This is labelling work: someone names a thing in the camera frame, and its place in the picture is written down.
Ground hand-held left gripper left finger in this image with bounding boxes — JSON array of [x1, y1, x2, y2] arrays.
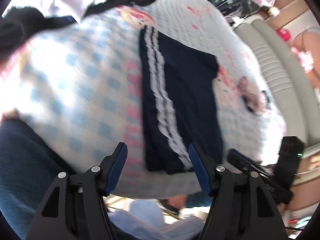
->
[[29, 142, 128, 240]]

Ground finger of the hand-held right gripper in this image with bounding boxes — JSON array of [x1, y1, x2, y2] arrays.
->
[[257, 172, 293, 205], [227, 148, 278, 180]]

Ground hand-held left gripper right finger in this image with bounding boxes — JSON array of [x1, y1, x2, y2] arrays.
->
[[189, 142, 288, 240]]

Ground navy striped pants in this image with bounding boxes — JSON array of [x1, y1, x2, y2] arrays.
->
[[139, 25, 224, 175]]

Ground person's right leg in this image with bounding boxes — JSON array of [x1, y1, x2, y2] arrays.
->
[[185, 191, 214, 208]]

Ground person's leg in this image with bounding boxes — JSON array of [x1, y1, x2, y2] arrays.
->
[[0, 119, 77, 240], [185, 191, 214, 208]]

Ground black slipper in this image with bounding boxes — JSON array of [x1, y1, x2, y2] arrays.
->
[[160, 197, 181, 216]]

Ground dark folded garment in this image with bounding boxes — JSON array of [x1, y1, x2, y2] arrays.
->
[[246, 90, 270, 114]]

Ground light blue fleece cloth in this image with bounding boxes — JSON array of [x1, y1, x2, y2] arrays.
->
[[107, 200, 208, 240]]

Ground pink printed folded pajamas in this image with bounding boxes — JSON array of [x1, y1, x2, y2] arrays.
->
[[239, 76, 269, 115]]

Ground grey padded headboard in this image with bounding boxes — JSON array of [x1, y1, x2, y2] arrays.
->
[[234, 17, 320, 145]]

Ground person's left leg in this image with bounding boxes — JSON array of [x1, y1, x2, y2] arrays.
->
[[0, 119, 77, 240]]

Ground printed checkered blanket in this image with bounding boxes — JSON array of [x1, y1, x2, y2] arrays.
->
[[0, 0, 288, 200]]

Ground pink white cat plush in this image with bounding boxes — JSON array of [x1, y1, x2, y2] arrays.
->
[[292, 47, 315, 73]]

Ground red plush toy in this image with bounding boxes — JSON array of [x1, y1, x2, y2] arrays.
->
[[276, 27, 293, 41]]

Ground yellow white plush toy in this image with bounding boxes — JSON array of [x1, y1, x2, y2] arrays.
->
[[267, 6, 281, 18]]

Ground black crumpled garment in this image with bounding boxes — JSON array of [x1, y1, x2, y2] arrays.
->
[[0, 7, 75, 58]]

